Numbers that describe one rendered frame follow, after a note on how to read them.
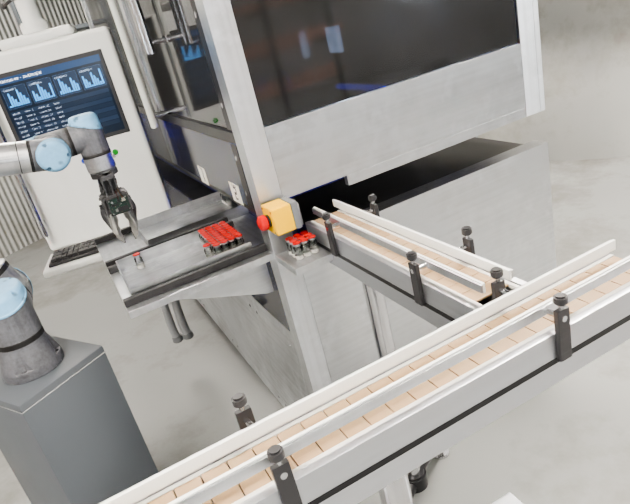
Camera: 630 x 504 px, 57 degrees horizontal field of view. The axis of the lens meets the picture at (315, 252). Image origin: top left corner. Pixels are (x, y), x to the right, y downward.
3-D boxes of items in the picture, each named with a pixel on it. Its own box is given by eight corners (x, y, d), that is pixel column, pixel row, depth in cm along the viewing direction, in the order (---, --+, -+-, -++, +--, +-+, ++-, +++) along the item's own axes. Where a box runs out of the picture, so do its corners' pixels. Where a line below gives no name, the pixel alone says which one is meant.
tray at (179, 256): (225, 230, 183) (222, 220, 182) (254, 253, 161) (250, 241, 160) (119, 271, 172) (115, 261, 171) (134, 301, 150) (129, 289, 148)
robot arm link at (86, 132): (62, 118, 153) (94, 109, 156) (78, 158, 157) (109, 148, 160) (64, 120, 146) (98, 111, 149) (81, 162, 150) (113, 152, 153)
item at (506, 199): (321, 234, 402) (290, 107, 367) (563, 362, 225) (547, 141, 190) (184, 290, 368) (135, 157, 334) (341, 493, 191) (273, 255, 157)
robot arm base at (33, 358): (25, 389, 140) (7, 355, 136) (-8, 379, 148) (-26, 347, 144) (76, 353, 151) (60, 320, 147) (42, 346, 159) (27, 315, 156)
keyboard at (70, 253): (155, 224, 233) (153, 218, 232) (156, 235, 220) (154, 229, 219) (54, 255, 226) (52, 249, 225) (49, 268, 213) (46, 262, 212)
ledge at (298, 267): (321, 242, 162) (320, 236, 161) (344, 255, 151) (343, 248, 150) (276, 261, 157) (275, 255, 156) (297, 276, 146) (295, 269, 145)
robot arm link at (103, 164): (81, 158, 157) (111, 148, 160) (88, 174, 159) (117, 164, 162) (84, 161, 151) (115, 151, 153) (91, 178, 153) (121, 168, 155)
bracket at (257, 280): (270, 287, 174) (258, 248, 169) (274, 290, 171) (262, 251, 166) (161, 335, 162) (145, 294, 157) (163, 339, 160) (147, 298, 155)
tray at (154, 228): (224, 198, 216) (222, 189, 215) (249, 213, 194) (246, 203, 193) (135, 231, 205) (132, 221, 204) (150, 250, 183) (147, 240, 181)
